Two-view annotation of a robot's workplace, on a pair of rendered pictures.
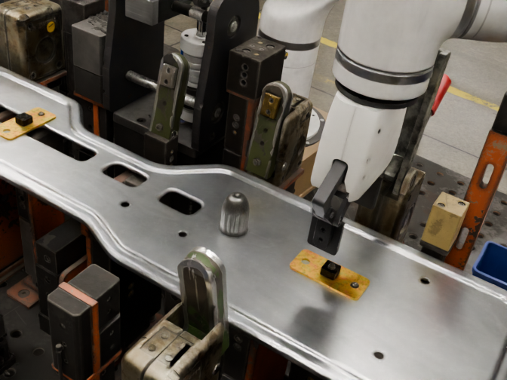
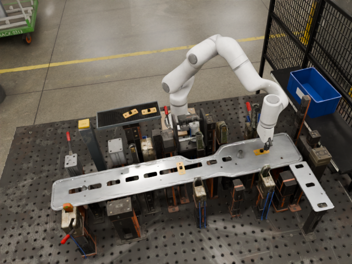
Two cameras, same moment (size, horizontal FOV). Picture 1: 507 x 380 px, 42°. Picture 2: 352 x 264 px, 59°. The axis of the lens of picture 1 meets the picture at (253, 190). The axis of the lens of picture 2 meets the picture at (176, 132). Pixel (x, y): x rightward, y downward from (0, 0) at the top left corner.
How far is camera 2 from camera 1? 1.28 m
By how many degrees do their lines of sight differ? 28
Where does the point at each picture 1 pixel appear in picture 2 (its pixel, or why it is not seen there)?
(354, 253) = (259, 144)
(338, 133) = (268, 134)
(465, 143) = (166, 70)
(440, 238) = not seen: hidden behind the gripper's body
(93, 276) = (235, 182)
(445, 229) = not seen: hidden behind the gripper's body
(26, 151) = (191, 172)
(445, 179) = (215, 103)
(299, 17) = (185, 97)
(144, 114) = (185, 146)
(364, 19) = (271, 119)
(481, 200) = not seen: hidden behind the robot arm
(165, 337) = (266, 179)
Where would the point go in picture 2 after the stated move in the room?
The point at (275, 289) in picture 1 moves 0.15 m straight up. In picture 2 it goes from (259, 160) to (263, 142)
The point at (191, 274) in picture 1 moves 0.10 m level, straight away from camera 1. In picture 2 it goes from (267, 168) to (250, 157)
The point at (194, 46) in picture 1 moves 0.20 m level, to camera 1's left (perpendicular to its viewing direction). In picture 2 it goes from (196, 127) to (168, 145)
